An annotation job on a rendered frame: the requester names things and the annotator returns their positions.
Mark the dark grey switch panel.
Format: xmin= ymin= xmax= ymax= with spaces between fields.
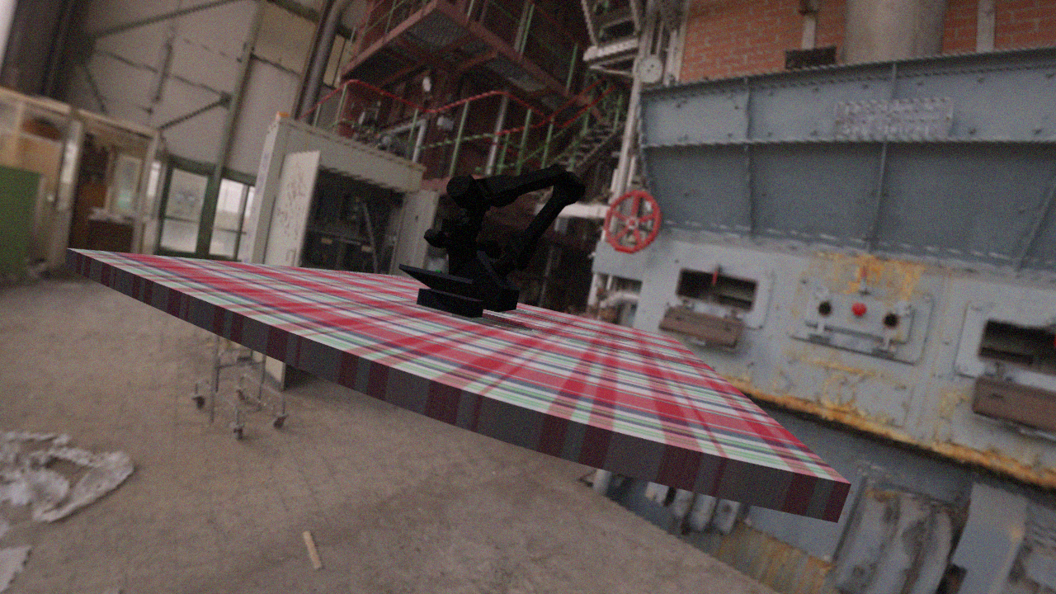
xmin=398 ymin=264 xmax=502 ymax=318

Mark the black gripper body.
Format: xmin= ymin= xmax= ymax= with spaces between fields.
xmin=425 ymin=212 xmax=501 ymax=259

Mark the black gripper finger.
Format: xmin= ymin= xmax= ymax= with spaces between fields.
xmin=450 ymin=245 xmax=476 ymax=276
xmin=444 ymin=243 xmax=458 ymax=274

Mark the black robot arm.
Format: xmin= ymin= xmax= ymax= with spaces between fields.
xmin=441 ymin=164 xmax=585 ymax=281

